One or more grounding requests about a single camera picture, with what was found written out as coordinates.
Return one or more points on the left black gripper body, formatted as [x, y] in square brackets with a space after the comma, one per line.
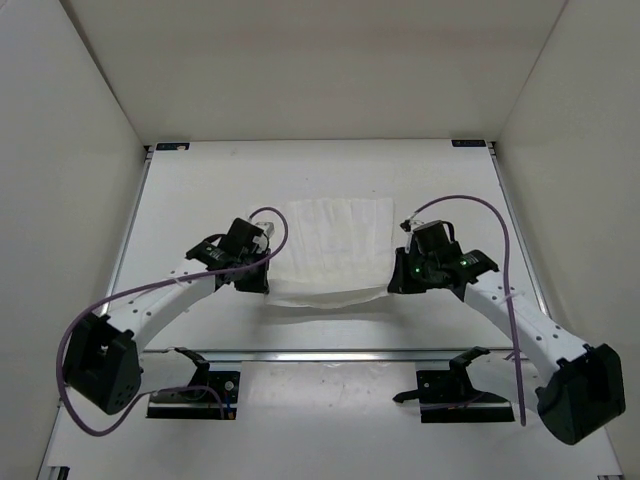
[253, 256]

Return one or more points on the left blue corner label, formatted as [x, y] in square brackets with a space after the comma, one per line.
[172, 146]

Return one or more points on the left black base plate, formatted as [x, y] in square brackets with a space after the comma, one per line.
[210, 394]

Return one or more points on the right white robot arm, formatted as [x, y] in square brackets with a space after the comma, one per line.
[573, 387]

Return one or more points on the blue corner label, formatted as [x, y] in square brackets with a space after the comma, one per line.
[172, 146]
[468, 143]

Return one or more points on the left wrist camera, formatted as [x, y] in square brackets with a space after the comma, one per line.
[266, 230]

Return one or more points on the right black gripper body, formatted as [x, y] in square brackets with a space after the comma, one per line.
[431, 264]

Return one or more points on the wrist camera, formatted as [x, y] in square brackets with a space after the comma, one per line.
[410, 224]
[266, 230]

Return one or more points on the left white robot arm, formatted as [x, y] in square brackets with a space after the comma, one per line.
[104, 357]

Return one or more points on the white pleated skirt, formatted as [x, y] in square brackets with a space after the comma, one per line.
[339, 253]

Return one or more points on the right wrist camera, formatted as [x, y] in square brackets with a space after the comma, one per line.
[410, 224]

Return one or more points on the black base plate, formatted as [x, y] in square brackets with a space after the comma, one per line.
[446, 396]
[210, 394]

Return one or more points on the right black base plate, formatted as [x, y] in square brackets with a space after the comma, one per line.
[446, 396]

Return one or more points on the right blue corner label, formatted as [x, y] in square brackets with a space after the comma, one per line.
[468, 143]

